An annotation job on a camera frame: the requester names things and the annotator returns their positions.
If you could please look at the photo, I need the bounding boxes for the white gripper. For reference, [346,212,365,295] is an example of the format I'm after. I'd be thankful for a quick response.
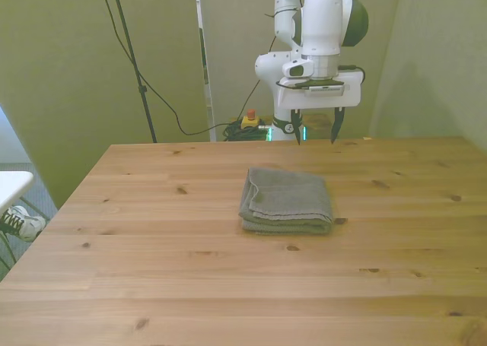
[276,69,362,147]

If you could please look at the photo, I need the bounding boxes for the grey towel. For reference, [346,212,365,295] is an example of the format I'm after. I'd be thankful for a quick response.
[237,166,336,236]

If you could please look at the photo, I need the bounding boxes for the yellow emergency stop button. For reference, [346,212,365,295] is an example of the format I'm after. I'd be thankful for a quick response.
[240,109,262,131]

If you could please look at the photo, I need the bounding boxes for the white partition edge strip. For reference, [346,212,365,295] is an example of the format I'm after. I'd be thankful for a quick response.
[193,0,218,142]

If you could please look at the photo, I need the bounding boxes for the black tripod stand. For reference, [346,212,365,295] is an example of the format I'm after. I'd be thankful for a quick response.
[96,0,159,144]

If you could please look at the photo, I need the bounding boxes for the white sneaker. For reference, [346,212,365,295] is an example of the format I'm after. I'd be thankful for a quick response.
[0,205,48,243]

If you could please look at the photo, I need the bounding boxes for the white side table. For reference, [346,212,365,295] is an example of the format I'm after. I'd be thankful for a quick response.
[0,170,35,211]

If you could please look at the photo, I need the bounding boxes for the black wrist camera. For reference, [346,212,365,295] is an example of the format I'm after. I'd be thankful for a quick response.
[279,76,348,96]

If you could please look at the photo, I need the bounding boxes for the coiled black cables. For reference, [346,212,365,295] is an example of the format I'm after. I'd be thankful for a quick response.
[221,119,269,142]

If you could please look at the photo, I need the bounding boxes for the black tripod cable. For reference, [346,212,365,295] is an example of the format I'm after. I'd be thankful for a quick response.
[97,0,244,137]

